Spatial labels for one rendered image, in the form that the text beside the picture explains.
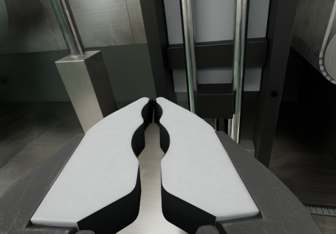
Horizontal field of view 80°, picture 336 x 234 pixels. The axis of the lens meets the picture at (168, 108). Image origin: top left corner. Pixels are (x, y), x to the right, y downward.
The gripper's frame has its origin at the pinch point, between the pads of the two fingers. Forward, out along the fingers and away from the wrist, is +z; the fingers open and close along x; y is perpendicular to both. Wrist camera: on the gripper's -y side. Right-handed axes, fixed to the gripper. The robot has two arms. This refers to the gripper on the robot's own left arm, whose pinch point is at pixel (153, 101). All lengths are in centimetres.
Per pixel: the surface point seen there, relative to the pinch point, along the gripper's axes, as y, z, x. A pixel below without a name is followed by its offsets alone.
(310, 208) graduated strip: 30.0, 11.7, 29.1
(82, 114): 27, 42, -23
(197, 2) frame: -4.7, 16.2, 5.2
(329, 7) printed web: -4.0, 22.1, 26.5
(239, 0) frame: -5.1, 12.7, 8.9
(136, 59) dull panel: 17, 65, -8
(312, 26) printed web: -0.6, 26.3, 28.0
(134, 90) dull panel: 30, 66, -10
